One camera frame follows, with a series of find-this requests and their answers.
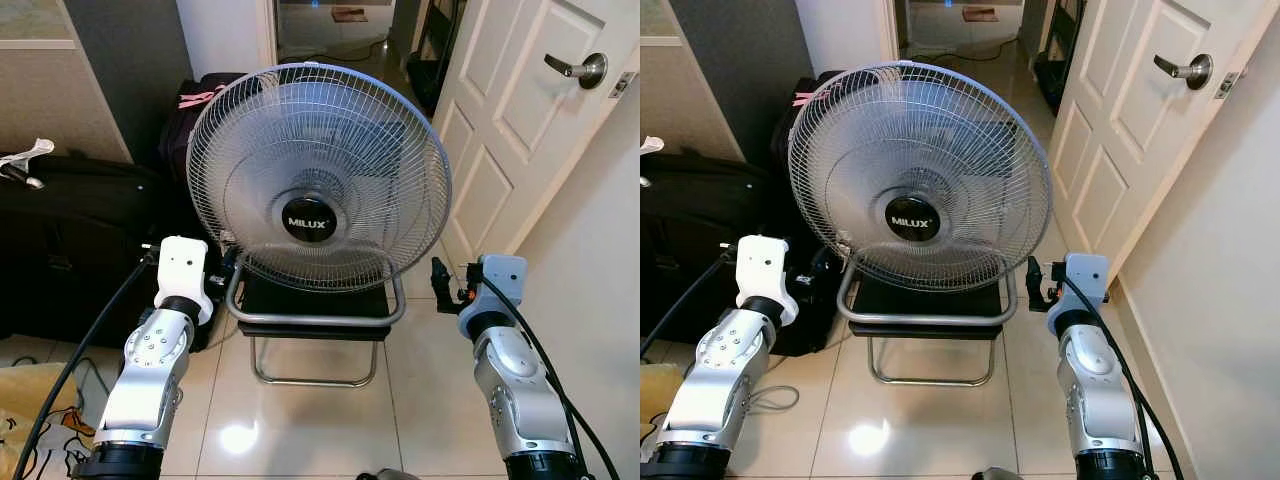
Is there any white Milux fan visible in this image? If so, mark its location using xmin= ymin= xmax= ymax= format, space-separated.
xmin=186 ymin=62 xmax=453 ymax=294
xmin=788 ymin=60 xmax=1053 ymax=294

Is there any black suitcase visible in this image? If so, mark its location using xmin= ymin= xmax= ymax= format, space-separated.
xmin=0 ymin=152 xmax=226 ymax=351
xmin=640 ymin=152 xmax=836 ymax=356

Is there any dark fabric bag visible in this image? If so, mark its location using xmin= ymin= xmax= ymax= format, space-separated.
xmin=770 ymin=70 xmax=851 ymax=181
xmin=158 ymin=72 xmax=263 ymax=186

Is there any white panel door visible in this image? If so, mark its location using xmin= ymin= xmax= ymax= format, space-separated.
xmin=1045 ymin=0 xmax=1280 ymax=281
xmin=430 ymin=0 xmax=641 ymax=269

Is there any black hallway furniture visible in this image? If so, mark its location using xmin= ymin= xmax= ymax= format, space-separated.
xmin=1033 ymin=0 xmax=1089 ymax=113
xmin=405 ymin=0 xmax=469 ymax=113

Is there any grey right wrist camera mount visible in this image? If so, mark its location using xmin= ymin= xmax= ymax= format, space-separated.
xmin=458 ymin=254 xmax=528 ymax=336
xmin=1050 ymin=252 xmax=1111 ymax=336

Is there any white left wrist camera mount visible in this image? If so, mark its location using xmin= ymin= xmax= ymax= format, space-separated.
xmin=736 ymin=236 xmax=799 ymax=326
xmin=155 ymin=236 xmax=214 ymax=326

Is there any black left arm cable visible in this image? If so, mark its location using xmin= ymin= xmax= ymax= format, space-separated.
xmin=640 ymin=248 xmax=739 ymax=356
xmin=8 ymin=250 xmax=161 ymax=480

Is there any black metal frame chair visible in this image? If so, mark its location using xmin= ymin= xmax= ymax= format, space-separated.
xmin=225 ymin=262 xmax=408 ymax=389
xmin=836 ymin=262 xmax=1019 ymax=387

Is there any white floor cable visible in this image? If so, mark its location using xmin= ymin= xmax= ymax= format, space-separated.
xmin=745 ymin=385 xmax=802 ymax=414

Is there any silver door lever handle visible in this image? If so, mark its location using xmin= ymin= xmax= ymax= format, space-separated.
xmin=1153 ymin=53 xmax=1214 ymax=91
xmin=544 ymin=52 xmax=609 ymax=91

